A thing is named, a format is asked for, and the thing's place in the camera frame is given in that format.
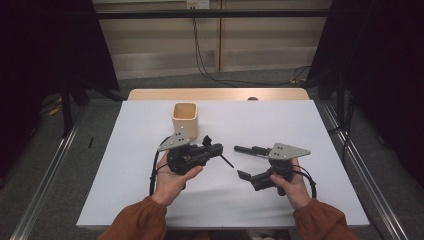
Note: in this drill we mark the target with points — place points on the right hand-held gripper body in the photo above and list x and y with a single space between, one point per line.
286 151

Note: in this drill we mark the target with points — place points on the wooden table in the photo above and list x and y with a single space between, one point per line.
216 94

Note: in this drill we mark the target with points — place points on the white table mat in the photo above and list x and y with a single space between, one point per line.
216 206

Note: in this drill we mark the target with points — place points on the black horizontal bar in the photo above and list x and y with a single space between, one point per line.
213 13

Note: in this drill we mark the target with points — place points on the beige square cup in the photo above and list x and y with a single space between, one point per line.
185 116

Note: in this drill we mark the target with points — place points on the small black floor object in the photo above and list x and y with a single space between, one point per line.
90 142

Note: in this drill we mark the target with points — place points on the black metal stand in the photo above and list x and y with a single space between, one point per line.
66 113

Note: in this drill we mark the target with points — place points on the black curtain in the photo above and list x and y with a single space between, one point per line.
383 66
40 66

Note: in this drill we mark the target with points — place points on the round dark table grommet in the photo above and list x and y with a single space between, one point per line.
252 98

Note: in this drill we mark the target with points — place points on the person's left hand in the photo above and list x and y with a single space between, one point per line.
170 186

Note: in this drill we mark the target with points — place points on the white wall socket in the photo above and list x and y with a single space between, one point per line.
198 4

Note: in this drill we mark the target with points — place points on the person's right hand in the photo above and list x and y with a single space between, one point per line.
295 191

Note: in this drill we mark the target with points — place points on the thin black makeup brush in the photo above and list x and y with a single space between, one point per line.
227 161

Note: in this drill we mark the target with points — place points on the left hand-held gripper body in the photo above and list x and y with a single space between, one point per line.
186 160

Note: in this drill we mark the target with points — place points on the yellow floor object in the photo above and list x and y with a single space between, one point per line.
54 110

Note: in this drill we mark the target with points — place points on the metal floor rail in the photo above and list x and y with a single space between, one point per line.
366 166
50 180

